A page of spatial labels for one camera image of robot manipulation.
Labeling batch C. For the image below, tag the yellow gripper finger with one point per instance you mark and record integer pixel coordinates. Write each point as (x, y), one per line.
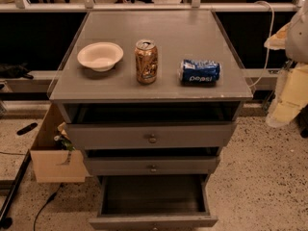
(278, 40)

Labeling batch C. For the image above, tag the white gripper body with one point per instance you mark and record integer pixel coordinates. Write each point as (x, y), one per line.
(298, 38)

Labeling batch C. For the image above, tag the grey bottom drawer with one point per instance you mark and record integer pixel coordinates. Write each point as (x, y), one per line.
(153, 203)

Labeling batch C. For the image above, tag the grey drawer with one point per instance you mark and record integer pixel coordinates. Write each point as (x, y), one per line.
(153, 203)
(146, 126)
(149, 161)

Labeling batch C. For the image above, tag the grey drawer cabinet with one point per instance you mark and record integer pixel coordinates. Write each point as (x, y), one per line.
(178, 35)

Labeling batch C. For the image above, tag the grey middle drawer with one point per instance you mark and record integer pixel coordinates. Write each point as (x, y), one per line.
(149, 161)

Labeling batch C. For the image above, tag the grey top drawer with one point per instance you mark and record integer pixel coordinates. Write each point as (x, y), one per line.
(146, 126)

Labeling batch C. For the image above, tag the blue pepsi can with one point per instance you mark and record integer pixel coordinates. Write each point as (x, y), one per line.
(199, 71)

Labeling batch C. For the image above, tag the gold soda can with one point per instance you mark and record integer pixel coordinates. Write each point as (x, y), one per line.
(146, 55)

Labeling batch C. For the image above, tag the white paper bowl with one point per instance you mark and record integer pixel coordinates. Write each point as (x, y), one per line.
(100, 56)

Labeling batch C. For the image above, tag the trash in cardboard box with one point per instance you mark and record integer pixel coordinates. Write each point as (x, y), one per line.
(64, 138)

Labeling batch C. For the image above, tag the cardboard box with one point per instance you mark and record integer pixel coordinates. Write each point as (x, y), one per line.
(52, 162)

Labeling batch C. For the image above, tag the black marker on floor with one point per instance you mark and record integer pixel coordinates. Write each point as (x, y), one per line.
(27, 129)

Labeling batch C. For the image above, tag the black object on ledge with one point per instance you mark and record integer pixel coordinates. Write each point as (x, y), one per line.
(10, 71)

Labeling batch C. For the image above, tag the black floor rail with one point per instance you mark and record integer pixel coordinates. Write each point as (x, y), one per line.
(10, 188)

